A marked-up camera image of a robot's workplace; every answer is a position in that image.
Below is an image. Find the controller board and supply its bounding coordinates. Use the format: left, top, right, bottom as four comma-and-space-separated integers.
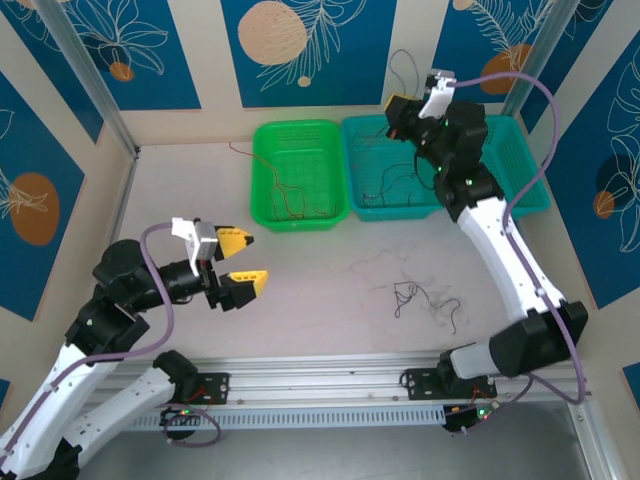
159, 405, 207, 427
443, 405, 502, 434

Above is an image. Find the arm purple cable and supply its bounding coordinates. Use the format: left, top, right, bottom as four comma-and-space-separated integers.
0, 223, 222, 446
449, 71, 589, 436

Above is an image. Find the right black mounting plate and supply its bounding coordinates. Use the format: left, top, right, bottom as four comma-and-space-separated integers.
401, 367, 499, 402

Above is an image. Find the short red thin wire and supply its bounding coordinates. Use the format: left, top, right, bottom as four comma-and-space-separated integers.
310, 201, 350, 221

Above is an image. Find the white slotted cable duct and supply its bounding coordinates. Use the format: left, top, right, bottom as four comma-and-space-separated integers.
63, 403, 447, 433

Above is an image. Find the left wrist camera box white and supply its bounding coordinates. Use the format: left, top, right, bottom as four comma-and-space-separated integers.
171, 216, 220, 275

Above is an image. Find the teal plastic basket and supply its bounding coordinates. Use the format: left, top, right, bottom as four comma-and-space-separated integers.
474, 114, 553, 221
341, 113, 451, 224

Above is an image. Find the right controller board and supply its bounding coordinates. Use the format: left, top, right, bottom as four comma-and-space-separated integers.
443, 405, 502, 434

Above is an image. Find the green plastic basket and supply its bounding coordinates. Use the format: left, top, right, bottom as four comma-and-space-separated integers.
249, 118, 351, 234

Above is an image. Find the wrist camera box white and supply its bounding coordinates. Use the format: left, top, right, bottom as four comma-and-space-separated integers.
171, 216, 220, 275
418, 69, 458, 120

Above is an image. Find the left controller board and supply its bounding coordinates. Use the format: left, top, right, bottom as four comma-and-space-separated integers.
159, 405, 207, 427

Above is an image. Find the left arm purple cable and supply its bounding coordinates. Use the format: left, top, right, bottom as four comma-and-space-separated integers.
0, 223, 222, 446

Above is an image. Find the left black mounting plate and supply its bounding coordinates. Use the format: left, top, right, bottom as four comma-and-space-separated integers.
149, 371, 232, 407

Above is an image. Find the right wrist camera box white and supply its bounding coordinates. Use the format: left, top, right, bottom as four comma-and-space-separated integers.
418, 69, 458, 120

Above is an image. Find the aluminium frame post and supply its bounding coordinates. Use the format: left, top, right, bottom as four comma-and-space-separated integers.
501, 0, 576, 119
35, 0, 142, 157

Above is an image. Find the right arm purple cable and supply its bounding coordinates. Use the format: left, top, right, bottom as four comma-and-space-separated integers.
449, 71, 589, 436

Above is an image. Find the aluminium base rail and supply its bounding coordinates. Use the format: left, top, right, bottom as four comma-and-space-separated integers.
42, 353, 594, 412

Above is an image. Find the long red thin wire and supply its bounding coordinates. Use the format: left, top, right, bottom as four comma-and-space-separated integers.
228, 141, 307, 222

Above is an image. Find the black mounting plate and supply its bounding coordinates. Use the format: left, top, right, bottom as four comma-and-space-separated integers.
401, 367, 499, 402
149, 371, 232, 407

